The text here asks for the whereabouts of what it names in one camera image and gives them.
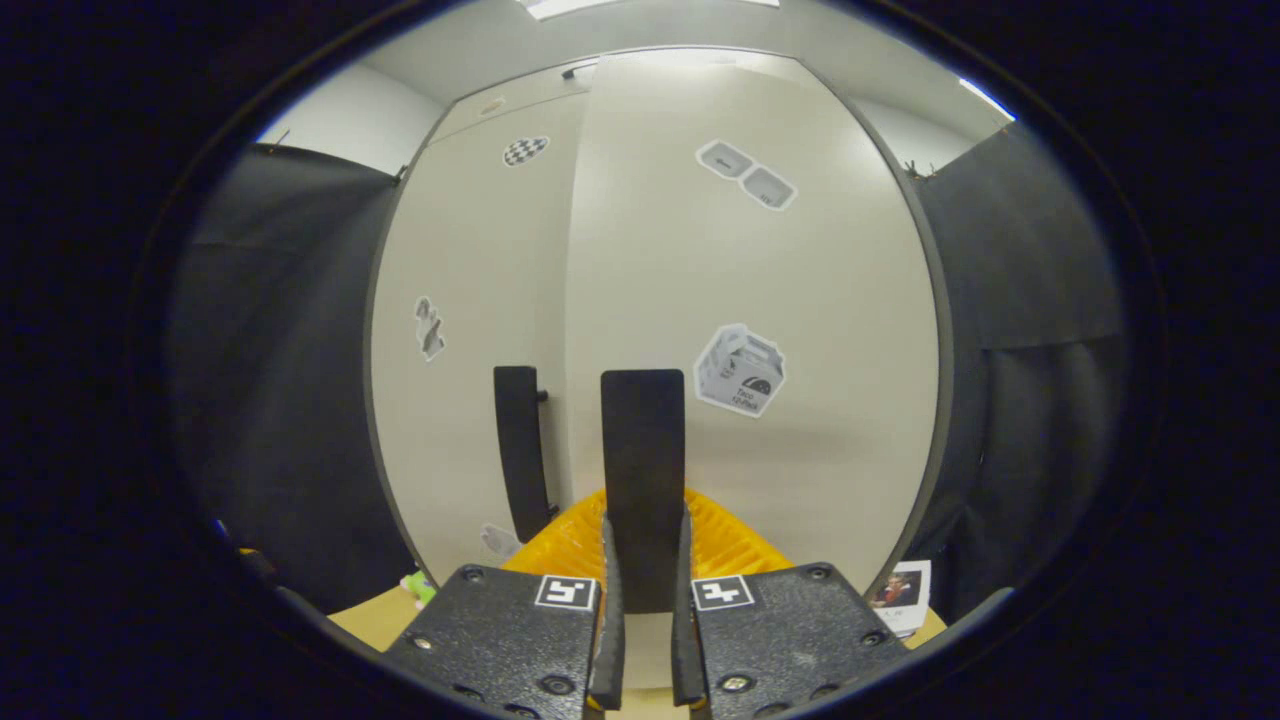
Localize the black backdrop cloth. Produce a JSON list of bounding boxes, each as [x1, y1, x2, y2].
[[170, 143, 441, 616], [905, 120, 1131, 621]]

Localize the white printed photo card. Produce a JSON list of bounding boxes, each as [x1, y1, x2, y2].
[[868, 560, 933, 639]]

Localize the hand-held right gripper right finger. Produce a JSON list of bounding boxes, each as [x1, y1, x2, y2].
[[670, 488, 911, 720]]

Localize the beige double-door shoe cabinet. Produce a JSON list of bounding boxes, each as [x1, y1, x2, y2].
[[365, 45, 956, 693]]

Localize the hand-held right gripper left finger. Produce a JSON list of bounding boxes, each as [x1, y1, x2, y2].
[[383, 488, 627, 720]]

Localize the black door handle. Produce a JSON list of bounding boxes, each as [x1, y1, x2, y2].
[[600, 369, 687, 615], [493, 365, 561, 544]]

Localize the beige cabinet door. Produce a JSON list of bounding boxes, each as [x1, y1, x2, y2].
[[563, 48, 941, 693], [370, 90, 591, 586]]

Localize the beige cabinet drawer front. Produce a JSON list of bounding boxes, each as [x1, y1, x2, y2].
[[432, 62, 601, 141]]

